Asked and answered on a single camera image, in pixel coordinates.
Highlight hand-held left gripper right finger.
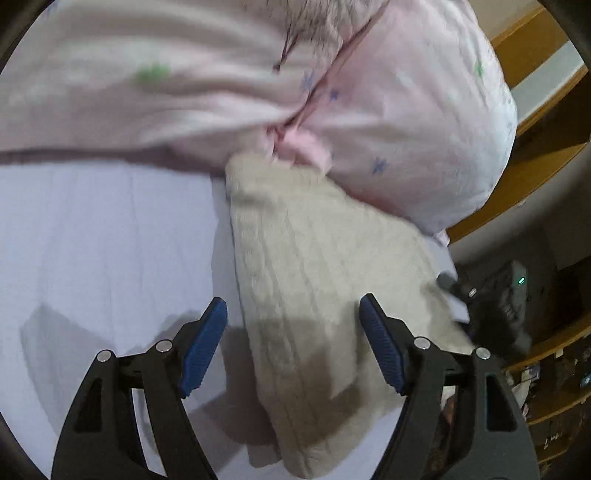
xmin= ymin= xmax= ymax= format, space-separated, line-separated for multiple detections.
xmin=359 ymin=293 xmax=541 ymax=480

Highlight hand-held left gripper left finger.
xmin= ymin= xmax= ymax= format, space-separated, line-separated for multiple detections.
xmin=51 ymin=296 xmax=228 ymax=480

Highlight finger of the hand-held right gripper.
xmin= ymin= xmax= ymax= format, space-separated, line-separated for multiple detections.
xmin=436 ymin=272 xmax=478 ymax=301

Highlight cream knitted sweater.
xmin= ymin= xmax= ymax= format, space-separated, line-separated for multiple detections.
xmin=224 ymin=154 xmax=474 ymax=479

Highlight wooden bedside shelf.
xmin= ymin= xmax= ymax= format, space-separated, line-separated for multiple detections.
xmin=503 ymin=314 xmax=591 ymax=464

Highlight white bed sheet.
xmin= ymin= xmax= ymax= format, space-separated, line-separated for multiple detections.
xmin=0 ymin=157 xmax=472 ymax=480

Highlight pink star-print pillow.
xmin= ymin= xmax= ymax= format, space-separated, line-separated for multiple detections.
xmin=0 ymin=0 xmax=518 ymax=234

